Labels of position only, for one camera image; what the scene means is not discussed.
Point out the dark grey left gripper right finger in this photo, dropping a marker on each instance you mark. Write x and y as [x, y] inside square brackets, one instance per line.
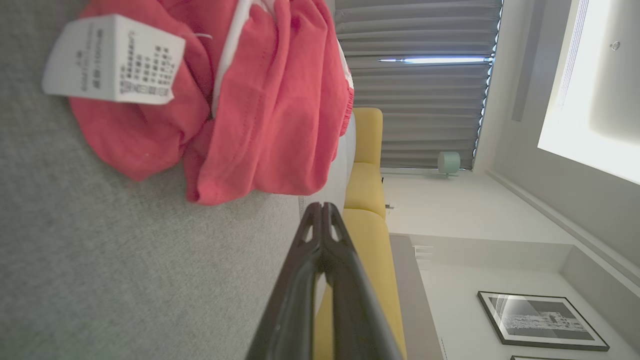
[355, 320]

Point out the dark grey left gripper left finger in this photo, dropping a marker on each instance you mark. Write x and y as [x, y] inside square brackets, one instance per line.
[292, 310]

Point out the red basketball jersey white trim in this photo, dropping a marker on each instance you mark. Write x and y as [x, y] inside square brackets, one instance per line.
[270, 125]

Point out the yellow sofa back cushion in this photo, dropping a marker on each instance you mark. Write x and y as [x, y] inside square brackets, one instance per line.
[367, 135]
[375, 270]
[365, 190]

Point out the large grey fabric sofa ottoman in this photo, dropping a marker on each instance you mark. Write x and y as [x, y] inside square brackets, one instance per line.
[125, 260]

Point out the mint green table lamp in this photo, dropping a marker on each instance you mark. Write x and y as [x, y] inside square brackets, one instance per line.
[448, 162]

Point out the grey pleated curtain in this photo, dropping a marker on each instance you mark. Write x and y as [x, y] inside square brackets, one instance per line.
[420, 110]

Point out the black framed wall picture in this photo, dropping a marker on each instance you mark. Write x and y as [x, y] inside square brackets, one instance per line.
[542, 320]
[540, 358]

